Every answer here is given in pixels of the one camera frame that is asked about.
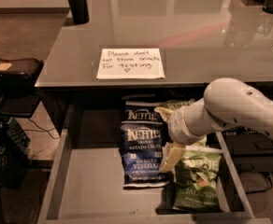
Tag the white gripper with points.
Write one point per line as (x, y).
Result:
(178, 126)

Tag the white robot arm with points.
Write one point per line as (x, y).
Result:
(227, 103)

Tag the front blue Kettle chip bag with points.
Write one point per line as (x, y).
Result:
(142, 154)

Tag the blue kettle chip bag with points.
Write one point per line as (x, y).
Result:
(142, 154)
(141, 111)

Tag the rear green Kettle chip bag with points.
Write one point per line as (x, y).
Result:
(175, 104)

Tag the green kettle chip bag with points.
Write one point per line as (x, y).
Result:
(175, 104)
(199, 143)

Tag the middle green Kettle chip bag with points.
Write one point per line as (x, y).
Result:
(199, 143)

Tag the rear blue Kettle chip bag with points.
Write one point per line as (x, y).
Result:
(141, 111)

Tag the front green jalapeno chip bag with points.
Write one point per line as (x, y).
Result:
(196, 180)

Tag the open grey drawer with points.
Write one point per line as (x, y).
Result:
(86, 180)

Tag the white handwritten paper note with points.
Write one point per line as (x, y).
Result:
(130, 64)

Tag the black plastic crate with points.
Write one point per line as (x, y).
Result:
(13, 158)

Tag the black office chair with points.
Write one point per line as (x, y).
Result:
(18, 96)

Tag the black cylindrical post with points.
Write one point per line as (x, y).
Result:
(79, 11)

